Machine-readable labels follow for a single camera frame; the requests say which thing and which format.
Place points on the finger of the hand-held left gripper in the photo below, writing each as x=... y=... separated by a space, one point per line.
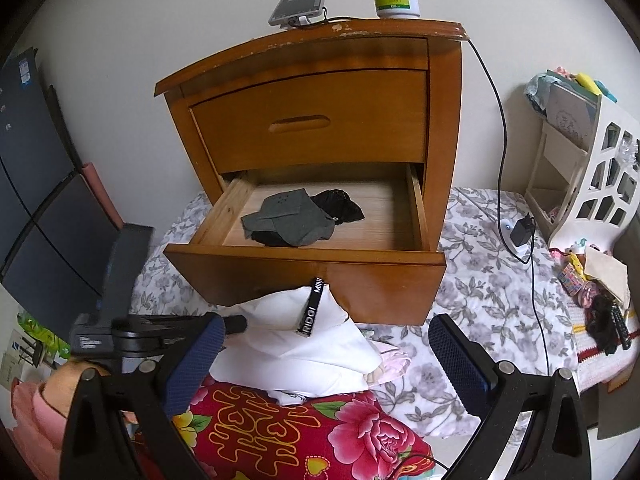
x=235 y=325

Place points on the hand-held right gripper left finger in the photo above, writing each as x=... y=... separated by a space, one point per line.
x=196 y=360

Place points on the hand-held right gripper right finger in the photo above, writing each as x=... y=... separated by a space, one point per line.
x=457 y=360

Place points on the pink underwear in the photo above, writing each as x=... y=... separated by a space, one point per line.
x=392 y=360

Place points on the white underwear with black waistband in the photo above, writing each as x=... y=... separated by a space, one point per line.
x=300 y=355

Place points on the wooden drawer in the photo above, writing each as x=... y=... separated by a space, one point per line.
x=375 y=280
x=350 y=125

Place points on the grey underwear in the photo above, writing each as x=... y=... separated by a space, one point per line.
x=295 y=215

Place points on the black lace underwear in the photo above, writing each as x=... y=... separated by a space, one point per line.
x=340 y=207

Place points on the person's left forearm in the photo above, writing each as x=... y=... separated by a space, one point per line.
x=35 y=405

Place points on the closed wooden drawer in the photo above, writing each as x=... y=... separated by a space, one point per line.
x=350 y=125

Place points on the person's left hand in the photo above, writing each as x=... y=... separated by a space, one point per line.
x=70 y=366

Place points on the grey floral bedsheet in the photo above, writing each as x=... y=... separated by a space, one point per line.
x=490 y=310

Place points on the pink board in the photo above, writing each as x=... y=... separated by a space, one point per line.
x=102 y=190

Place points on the dark blue cabinet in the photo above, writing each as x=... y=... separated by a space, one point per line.
x=45 y=210

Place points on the red floral blanket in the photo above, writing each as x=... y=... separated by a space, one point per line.
x=300 y=435

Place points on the pile of small toys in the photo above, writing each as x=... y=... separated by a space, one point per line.
x=575 y=275

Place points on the black power adapter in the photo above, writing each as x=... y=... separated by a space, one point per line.
x=522 y=230

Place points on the black fuzzy cloth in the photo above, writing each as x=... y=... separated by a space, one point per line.
x=600 y=325

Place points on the beige cloth pouch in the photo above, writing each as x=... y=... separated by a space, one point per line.
x=607 y=272

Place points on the wooden nightstand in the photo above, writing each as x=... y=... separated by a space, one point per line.
x=450 y=160

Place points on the white cutout storage rack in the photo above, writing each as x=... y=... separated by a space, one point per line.
x=590 y=175

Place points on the smartphone on stand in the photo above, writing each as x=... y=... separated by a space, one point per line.
x=297 y=2

